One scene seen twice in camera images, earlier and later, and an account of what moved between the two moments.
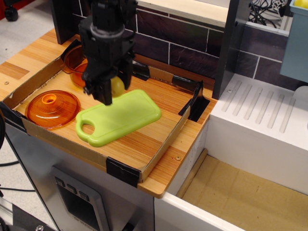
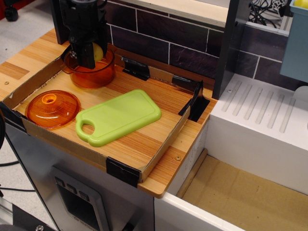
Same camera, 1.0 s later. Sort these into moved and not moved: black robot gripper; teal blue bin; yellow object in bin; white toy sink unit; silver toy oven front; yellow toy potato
Moved: yellow toy potato; black robot gripper
Not moved: white toy sink unit; teal blue bin; yellow object in bin; silver toy oven front
